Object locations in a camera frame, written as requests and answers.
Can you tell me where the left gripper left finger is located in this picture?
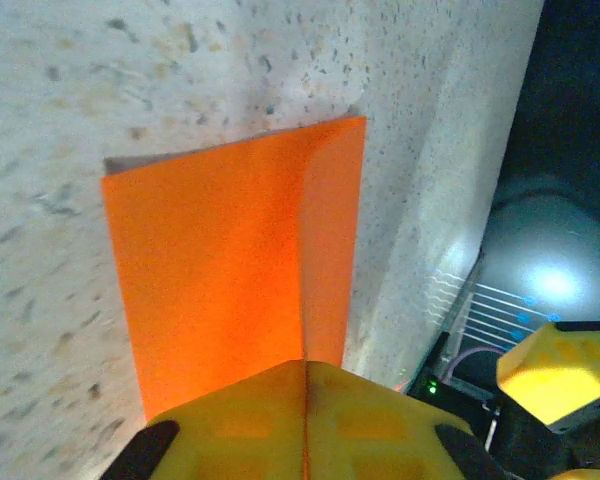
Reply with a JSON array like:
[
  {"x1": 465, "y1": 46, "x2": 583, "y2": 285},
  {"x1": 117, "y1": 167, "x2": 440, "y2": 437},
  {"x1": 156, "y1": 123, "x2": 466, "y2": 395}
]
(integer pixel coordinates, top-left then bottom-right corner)
[{"x1": 98, "y1": 359, "x2": 310, "y2": 480}]

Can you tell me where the orange square paper sheet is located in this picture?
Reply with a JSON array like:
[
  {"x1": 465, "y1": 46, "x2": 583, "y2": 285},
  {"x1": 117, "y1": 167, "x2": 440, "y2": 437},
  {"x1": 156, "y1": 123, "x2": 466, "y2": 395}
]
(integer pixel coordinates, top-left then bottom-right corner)
[{"x1": 101, "y1": 115, "x2": 369, "y2": 426}]

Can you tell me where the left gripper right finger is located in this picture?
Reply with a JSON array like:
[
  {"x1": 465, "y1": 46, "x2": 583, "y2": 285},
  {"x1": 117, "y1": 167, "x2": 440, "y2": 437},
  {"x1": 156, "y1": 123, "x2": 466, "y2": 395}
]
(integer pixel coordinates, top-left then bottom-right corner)
[{"x1": 306, "y1": 359, "x2": 512, "y2": 480}]

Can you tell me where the aluminium table side rail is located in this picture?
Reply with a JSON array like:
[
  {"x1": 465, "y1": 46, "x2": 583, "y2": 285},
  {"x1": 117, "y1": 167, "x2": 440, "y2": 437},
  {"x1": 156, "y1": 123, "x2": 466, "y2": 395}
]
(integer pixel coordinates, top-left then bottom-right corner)
[{"x1": 409, "y1": 252, "x2": 486, "y2": 396}]

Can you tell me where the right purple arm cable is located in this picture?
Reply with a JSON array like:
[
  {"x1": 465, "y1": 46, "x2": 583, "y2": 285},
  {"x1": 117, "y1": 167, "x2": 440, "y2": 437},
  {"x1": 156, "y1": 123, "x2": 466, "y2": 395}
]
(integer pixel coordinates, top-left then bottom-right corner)
[{"x1": 444, "y1": 346, "x2": 507, "y2": 377}]

